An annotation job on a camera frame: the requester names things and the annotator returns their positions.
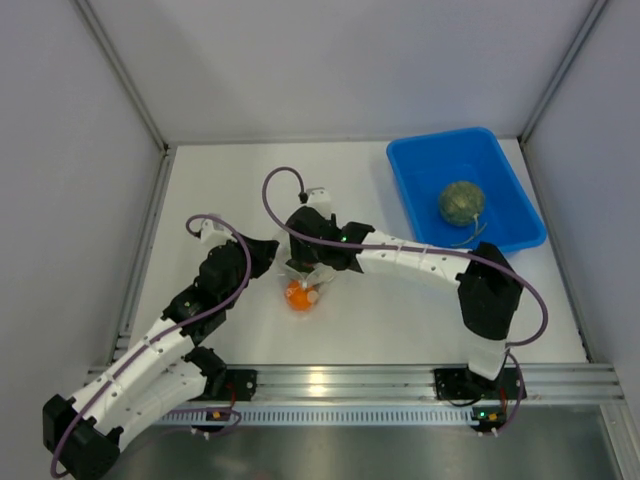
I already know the clear polka dot zip bag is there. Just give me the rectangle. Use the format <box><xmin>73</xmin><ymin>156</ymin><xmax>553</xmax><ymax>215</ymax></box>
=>
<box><xmin>274</xmin><ymin>231</ymin><xmax>336</xmax><ymax>307</ymax></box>

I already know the orange toy fruit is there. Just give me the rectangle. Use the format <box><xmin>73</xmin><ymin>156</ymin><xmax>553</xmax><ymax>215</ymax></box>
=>
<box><xmin>284</xmin><ymin>280</ymin><xmax>320</xmax><ymax>313</ymax></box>

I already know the green netted toy melon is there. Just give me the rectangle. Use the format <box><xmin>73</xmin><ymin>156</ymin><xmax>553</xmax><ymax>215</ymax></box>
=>
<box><xmin>438</xmin><ymin>181</ymin><xmax>487</xmax><ymax>247</ymax></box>

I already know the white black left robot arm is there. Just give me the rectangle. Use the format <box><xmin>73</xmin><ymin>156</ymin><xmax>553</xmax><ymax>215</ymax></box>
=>
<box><xmin>43</xmin><ymin>233</ymin><xmax>279</xmax><ymax>479</ymax></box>

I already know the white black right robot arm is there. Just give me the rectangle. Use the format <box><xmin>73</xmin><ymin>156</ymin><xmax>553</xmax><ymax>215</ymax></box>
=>
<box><xmin>285</xmin><ymin>206</ymin><xmax>523</xmax><ymax>397</ymax></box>

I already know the blue plastic bin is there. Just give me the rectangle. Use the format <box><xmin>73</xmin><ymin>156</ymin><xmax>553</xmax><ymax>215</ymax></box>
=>
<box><xmin>386</xmin><ymin>127</ymin><xmax>546</xmax><ymax>253</ymax></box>

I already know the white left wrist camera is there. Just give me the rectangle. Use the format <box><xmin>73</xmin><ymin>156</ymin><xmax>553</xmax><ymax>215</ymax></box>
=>
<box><xmin>199</xmin><ymin>217</ymin><xmax>233</xmax><ymax>249</ymax></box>

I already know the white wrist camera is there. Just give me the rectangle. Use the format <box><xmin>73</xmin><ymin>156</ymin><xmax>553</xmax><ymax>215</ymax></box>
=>
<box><xmin>199</xmin><ymin>217</ymin><xmax>233</xmax><ymax>249</ymax></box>
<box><xmin>299</xmin><ymin>187</ymin><xmax>332</xmax><ymax>217</ymax></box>

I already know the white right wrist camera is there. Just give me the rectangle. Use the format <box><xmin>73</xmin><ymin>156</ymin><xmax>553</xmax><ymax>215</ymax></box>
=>
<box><xmin>299</xmin><ymin>187</ymin><xmax>332</xmax><ymax>217</ymax></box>

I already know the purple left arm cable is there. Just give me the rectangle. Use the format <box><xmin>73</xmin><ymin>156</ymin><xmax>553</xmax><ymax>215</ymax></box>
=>
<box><xmin>51</xmin><ymin>213</ymin><xmax>254</xmax><ymax>476</ymax></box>

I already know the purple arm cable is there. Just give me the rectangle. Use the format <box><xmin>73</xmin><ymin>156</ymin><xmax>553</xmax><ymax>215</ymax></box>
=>
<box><xmin>262</xmin><ymin>166</ymin><xmax>549</xmax><ymax>436</ymax></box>
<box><xmin>51</xmin><ymin>213</ymin><xmax>254</xmax><ymax>476</ymax></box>

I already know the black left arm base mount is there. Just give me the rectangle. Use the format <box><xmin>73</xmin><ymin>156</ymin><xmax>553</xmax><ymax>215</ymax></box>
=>
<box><xmin>207</xmin><ymin>368</ymin><xmax>258</xmax><ymax>402</ymax></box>

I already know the aluminium frame rail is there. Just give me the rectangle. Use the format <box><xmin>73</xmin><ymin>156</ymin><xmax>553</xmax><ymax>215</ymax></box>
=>
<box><xmin>79</xmin><ymin>363</ymin><xmax>624</xmax><ymax>401</ymax></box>

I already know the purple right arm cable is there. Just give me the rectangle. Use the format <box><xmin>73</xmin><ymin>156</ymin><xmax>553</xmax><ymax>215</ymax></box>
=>
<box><xmin>262</xmin><ymin>166</ymin><xmax>549</xmax><ymax>436</ymax></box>

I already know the white slotted cable duct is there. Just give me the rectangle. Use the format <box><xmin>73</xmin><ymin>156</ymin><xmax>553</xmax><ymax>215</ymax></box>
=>
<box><xmin>159</xmin><ymin>404</ymin><xmax>481</xmax><ymax>426</ymax></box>

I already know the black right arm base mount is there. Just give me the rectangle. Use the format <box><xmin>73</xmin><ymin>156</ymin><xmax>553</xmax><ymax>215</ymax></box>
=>
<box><xmin>433</xmin><ymin>367</ymin><xmax>523</xmax><ymax>402</ymax></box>

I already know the right vertical frame post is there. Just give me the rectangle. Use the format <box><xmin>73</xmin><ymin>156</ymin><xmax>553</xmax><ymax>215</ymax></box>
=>
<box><xmin>519</xmin><ymin>0</ymin><xmax>611</xmax><ymax>144</ymax></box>

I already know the vertical frame post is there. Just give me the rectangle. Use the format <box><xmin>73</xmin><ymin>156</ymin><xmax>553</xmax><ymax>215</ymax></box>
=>
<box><xmin>74</xmin><ymin>0</ymin><xmax>171</xmax><ymax>151</ymax></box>
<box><xmin>519</xmin><ymin>0</ymin><xmax>611</xmax><ymax>144</ymax></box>

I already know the left vertical frame post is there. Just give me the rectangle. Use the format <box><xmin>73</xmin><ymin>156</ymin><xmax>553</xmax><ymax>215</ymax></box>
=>
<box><xmin>74</xmin><ymin>0</ymin><xmax>171</xmax><ymax>151</ymax></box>

